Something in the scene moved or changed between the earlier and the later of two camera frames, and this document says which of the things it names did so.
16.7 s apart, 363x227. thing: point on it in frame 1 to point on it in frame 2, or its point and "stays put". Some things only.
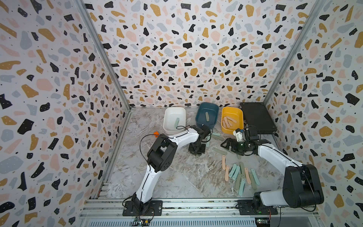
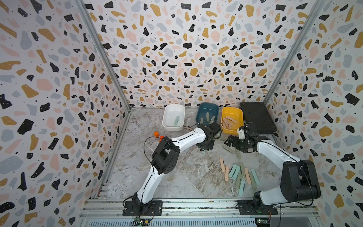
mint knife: x=255 y=176 stays put
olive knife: x=219 y=151 to x=212 y=119
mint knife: x=177 y=122 stays put
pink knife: x=232 y=119 stays put
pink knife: x=225 y=119 stays put
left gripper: x=192 y=150 to x=209 y=148
